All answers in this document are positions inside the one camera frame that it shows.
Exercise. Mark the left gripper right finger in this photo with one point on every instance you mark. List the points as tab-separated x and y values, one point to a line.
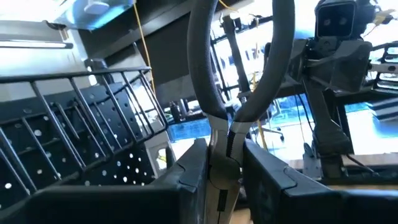
311	207

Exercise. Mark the black metal pegboard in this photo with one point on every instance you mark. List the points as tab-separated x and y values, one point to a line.
140	161

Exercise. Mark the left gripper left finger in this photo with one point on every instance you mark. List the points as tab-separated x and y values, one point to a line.
109	205

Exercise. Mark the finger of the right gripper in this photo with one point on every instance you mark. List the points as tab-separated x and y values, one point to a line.
382	53

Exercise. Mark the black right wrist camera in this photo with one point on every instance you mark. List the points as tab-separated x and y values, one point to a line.
335	18

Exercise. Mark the ceiling light strip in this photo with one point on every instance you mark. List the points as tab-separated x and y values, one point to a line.
34	44

